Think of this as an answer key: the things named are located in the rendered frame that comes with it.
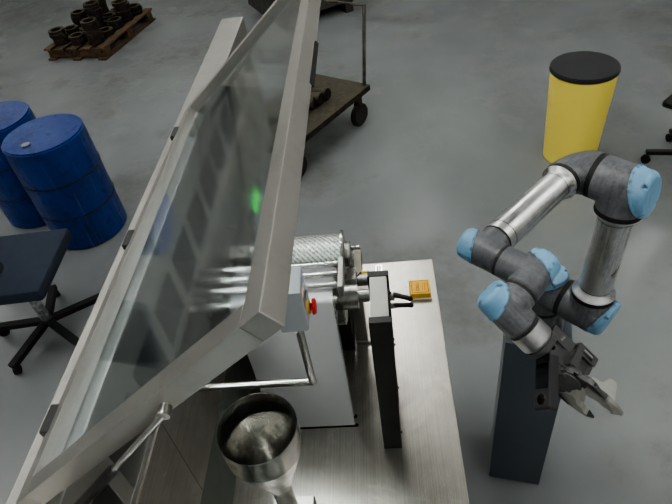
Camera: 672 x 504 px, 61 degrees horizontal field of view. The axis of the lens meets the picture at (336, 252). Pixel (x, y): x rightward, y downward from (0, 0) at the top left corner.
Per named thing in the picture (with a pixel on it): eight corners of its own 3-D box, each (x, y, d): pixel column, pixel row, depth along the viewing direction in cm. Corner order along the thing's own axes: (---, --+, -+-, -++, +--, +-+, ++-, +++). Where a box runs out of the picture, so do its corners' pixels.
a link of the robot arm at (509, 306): (509, 273, 117) (484, 303, 114) (547, 310, 117) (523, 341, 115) (491, 278, 124) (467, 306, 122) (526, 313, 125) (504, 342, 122)
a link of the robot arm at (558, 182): (570, 131, 149) (453, 231, 127) (611, 144, 142) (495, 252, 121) (564, 167, 156) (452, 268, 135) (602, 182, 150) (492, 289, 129)
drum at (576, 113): (593, 136, 413) (611, 48, 369) (607, 169, 383) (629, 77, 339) (533, 140, 419) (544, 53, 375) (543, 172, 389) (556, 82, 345)
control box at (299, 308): (318, 330, 101) (309, 292, 94) (281, 333, 101) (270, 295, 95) (318, 301, 106) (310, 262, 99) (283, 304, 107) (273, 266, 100)
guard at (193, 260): (260, 312, 54) (256, 310, 54) (41, 484, 79) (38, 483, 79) (314, -33, 131) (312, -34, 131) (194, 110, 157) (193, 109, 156)
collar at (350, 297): (359, 314, 143) (357, 296, 139) (335, 315, 144) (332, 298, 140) (359, 295, 148) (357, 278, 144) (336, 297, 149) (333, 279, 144)
